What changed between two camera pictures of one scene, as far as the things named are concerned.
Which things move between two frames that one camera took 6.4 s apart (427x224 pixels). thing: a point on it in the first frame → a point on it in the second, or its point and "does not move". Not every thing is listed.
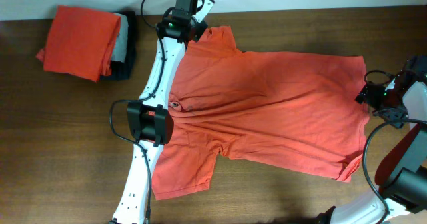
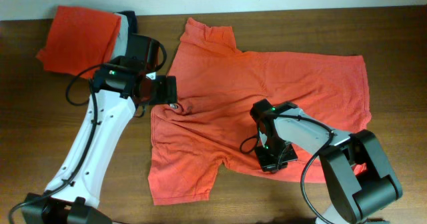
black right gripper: [371, 99] → [273, 165]
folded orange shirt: [81, 43] does not move
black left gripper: [199, 30] → [167, 89]
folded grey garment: [120, 51] does not move
